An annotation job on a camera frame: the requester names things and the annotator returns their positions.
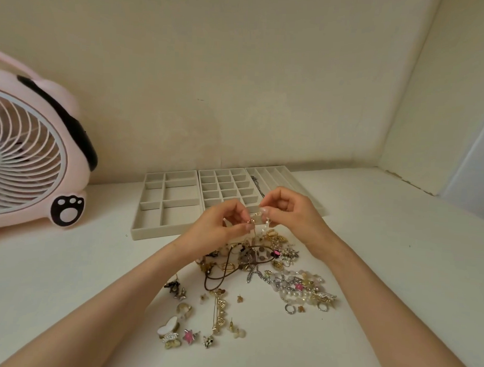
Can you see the grey bracelet tray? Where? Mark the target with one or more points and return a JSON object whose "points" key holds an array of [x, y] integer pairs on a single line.
{"points": [[174, 195]]}

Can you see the pink animal-shaped desk fan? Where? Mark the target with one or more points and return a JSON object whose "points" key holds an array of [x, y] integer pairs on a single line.
{"points": [[29, 162]]}

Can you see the grey necklace tray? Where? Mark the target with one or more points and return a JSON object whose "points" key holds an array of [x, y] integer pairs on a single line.
{"points": [[289, 183]]}

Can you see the person's right hand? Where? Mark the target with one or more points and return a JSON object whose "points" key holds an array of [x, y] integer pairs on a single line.
{"points": [[300, 223]]}

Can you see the person's left hand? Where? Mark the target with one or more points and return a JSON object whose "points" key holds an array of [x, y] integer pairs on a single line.
{"points": [[212, 232]]}

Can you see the white table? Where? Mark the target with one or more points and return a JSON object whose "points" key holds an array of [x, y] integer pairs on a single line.
{"points": [[383, 234]]}

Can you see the grey earring grid tray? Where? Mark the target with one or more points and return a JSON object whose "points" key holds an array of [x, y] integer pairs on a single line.
{"points": [[226, 185]]}

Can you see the person's left forearm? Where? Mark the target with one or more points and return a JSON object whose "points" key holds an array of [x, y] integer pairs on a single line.
{"points": [[103, 311]]}

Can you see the person's right forearm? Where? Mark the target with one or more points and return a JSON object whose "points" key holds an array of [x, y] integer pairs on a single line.
{"points": [[392, 313]]}

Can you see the white door panel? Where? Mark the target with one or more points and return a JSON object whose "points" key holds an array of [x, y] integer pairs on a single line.
{"points": [[476, 177]]}

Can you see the pile of mixed jewelry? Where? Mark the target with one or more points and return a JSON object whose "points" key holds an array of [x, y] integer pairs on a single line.
{"points": [[259, 257]]}

